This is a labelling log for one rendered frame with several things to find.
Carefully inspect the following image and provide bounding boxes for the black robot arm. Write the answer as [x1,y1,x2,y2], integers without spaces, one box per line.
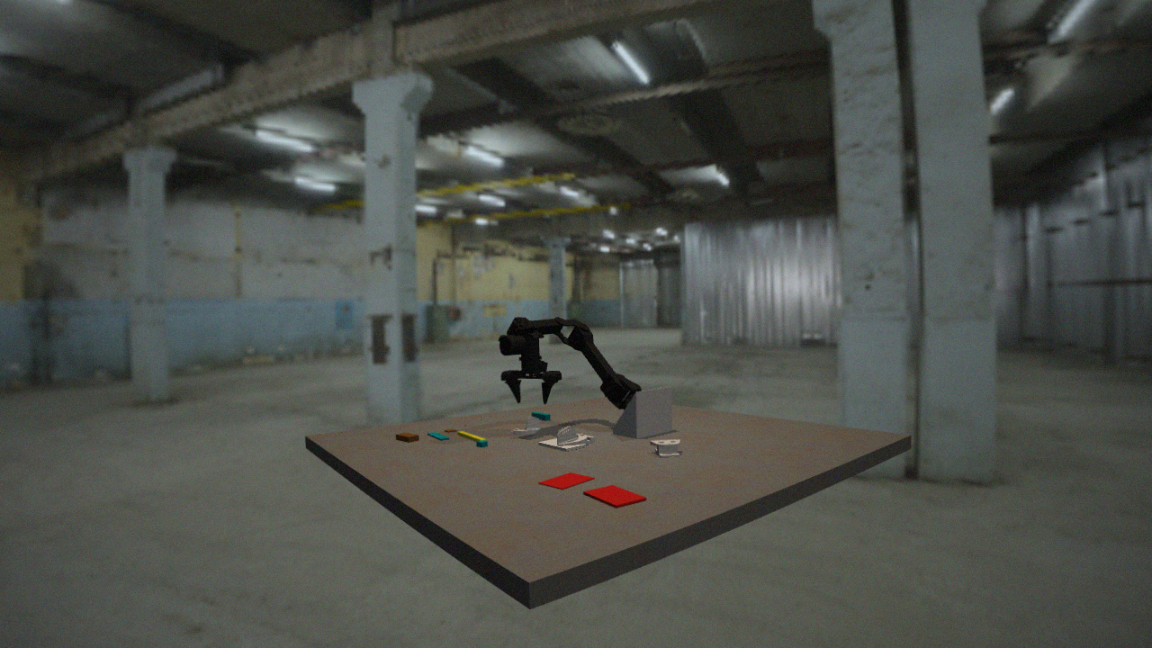
[498,317,642,410]

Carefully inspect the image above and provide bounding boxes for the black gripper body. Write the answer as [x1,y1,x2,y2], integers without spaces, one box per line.
[500,353,562,383]

